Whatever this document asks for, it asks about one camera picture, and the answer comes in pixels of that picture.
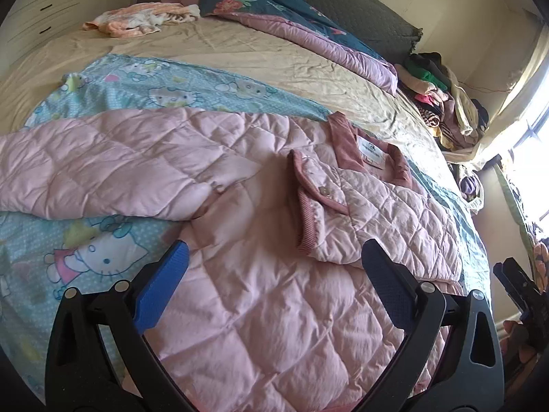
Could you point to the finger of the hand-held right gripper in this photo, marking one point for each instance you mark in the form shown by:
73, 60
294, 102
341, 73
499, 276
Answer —
512, 279

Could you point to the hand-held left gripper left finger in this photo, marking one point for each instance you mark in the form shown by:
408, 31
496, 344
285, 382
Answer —
163, 283

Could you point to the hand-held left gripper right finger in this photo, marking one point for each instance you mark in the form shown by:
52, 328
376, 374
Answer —
386, 285

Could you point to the pink quilted jacket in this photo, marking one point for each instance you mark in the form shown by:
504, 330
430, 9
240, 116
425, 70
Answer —
257, 287

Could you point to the pile of clothes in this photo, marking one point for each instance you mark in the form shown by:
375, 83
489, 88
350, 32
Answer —
446, 98

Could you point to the orange floral cloth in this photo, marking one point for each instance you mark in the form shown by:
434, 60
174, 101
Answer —
541, 261

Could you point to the purple cloth bundle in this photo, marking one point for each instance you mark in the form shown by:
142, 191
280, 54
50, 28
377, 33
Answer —
469, 186

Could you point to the window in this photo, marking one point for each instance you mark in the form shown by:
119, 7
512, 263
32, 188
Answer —
534, 163

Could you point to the beige curtain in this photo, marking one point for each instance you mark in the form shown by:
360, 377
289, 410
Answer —
523, 90

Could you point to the cartoon cat printed blanket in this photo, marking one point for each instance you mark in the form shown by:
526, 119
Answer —
171, 90

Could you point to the beige bed sheet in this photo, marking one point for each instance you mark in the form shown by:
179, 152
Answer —
278, 60

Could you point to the orange and white crumpled cloth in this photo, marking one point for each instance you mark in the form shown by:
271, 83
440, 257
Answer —
137, 17

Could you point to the teal floral quilt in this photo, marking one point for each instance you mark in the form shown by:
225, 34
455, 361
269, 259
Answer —
300, 30

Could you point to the white wardrobe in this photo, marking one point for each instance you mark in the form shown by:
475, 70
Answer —
43, 8

